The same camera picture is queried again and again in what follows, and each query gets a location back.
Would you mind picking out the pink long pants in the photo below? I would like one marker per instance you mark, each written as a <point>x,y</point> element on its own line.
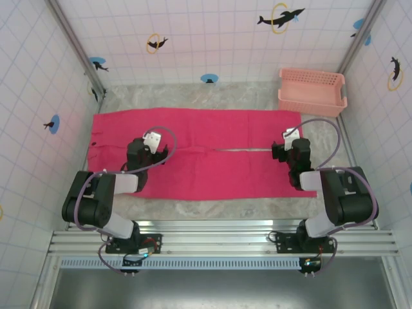
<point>225,174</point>

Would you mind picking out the pink plastic basket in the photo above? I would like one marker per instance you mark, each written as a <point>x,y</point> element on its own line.
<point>309,103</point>

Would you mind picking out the aluminium corner post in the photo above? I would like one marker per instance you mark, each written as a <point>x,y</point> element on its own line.
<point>77,48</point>
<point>360,35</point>

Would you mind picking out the aluminium mounting rail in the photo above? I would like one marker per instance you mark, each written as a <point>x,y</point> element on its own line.
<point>219,239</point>

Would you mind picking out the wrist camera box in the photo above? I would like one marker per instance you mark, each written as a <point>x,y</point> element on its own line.
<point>152,140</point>
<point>289,135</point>

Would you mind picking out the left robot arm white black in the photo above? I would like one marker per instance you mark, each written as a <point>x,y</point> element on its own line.
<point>96,206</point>

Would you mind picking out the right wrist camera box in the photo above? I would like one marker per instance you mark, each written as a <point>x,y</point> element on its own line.
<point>289,135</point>

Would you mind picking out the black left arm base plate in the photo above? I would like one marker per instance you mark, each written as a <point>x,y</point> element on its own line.
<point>154,241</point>

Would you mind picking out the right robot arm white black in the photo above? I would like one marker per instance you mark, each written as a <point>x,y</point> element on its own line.
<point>347,206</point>

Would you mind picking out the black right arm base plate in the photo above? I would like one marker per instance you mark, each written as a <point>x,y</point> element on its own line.
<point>284,243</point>

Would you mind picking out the small blue oval sticker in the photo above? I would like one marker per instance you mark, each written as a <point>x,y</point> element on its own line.
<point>209,78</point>

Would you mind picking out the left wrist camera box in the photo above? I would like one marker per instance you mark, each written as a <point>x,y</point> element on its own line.
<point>152,140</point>

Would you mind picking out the blue circle small dolphin sticker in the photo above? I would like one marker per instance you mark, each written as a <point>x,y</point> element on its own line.
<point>54,124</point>

